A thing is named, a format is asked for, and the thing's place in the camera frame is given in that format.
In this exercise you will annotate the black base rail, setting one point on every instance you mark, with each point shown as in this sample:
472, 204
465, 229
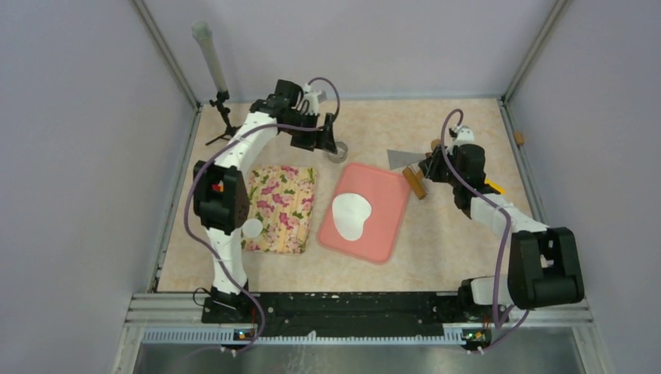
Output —
348, 314

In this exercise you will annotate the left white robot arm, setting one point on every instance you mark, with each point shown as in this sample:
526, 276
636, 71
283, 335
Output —
218, 195

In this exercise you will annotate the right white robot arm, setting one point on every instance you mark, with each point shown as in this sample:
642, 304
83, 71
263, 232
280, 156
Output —
543, 266

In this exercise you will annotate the black tripod with tube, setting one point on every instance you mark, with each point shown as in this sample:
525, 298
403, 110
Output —
203, 35

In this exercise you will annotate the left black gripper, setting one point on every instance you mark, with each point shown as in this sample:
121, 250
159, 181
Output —
315, 139

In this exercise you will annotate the colourful toy block stack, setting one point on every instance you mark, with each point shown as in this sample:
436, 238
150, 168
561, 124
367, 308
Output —
494, 186

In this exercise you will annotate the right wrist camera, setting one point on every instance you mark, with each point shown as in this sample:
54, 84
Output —
460, 135

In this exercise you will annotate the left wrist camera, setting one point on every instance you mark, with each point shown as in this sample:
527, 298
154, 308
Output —
312, 99

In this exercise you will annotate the small cork piece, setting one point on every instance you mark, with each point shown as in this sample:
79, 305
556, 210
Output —
519, 139

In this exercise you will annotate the white dough ball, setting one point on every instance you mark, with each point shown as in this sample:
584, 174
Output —
350, 212

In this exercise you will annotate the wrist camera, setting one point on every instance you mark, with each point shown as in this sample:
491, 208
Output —
312, 99
460, 135

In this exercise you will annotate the floral rectangular tray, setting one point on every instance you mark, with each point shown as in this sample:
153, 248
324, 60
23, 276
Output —
281, 199

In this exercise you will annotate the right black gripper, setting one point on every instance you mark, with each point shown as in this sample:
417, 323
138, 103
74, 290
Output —
430, 166

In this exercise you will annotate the wooden rolling pin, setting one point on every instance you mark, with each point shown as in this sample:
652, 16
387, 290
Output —
414, 176

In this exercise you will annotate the pink silicone mat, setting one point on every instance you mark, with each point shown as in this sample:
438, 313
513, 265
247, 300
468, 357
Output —
388, 194

